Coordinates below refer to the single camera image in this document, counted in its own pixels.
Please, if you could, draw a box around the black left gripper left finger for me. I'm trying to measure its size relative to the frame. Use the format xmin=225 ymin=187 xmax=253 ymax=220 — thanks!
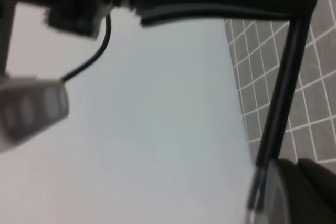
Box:
xmin=277 ymin=159 xmax=315 ymax=223

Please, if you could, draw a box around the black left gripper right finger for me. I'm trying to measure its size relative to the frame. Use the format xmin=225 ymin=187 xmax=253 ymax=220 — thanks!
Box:
xmin=298 ymin=159 xmax=335 ymax=223

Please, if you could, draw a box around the clear black pen cap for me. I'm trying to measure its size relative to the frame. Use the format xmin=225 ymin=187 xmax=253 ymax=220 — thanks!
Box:
xmin=245 ymin=161 xmax=292 ymax=224

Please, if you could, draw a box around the black pen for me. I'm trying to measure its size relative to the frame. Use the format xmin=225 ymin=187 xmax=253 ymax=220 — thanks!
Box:
xmin=256 ymin=17 xmax=311 ymax=170

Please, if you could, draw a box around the grey grid tablecloth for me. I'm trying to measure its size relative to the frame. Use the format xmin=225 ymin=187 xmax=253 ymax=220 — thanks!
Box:
xmin=224 ymin=0 xmax=335 ymax=171

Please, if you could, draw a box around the black right camera cable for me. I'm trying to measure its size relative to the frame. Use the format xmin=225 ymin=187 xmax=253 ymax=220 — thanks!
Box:
xmin=60 ymin=14 xmax=112 ymax=83

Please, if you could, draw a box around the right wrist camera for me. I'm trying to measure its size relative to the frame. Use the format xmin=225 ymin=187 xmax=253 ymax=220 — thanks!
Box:
xmin=1 ymin=77 xmax=69 ymax=153

